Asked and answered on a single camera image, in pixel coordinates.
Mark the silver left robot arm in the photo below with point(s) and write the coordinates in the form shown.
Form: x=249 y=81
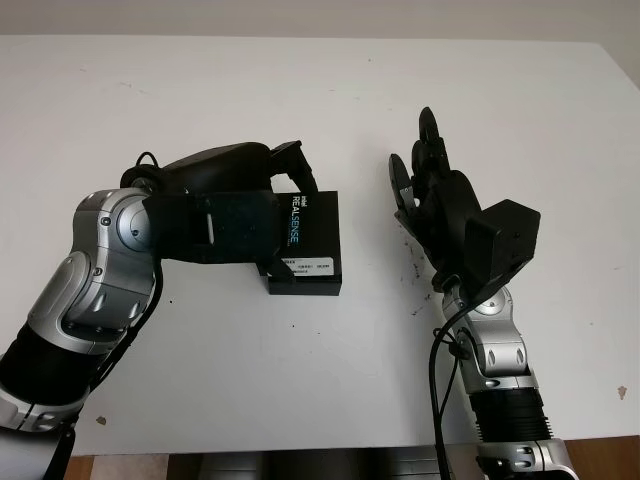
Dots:
x=85 y=300

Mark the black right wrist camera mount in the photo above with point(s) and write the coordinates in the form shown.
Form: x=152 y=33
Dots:
x=505 y=245

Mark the black camera box base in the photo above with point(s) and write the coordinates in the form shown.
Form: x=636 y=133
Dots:
x=305 y=286

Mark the dark robot torso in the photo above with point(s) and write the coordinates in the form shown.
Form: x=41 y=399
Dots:
x=325 y=465

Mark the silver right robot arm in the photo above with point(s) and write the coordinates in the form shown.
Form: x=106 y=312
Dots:
x=500 y=360

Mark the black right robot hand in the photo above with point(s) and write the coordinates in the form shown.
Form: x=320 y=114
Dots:
x=445 y=205

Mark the black RealSense box lid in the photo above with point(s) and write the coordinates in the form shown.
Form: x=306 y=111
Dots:
x=315 y=225

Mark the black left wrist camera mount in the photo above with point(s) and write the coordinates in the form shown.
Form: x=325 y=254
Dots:
x=225 y=225

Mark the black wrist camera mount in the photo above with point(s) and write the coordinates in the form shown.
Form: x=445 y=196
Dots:
x=505 y=245
x=225 y=225

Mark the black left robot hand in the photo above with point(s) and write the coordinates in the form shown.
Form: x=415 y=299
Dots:
x=225 y=165

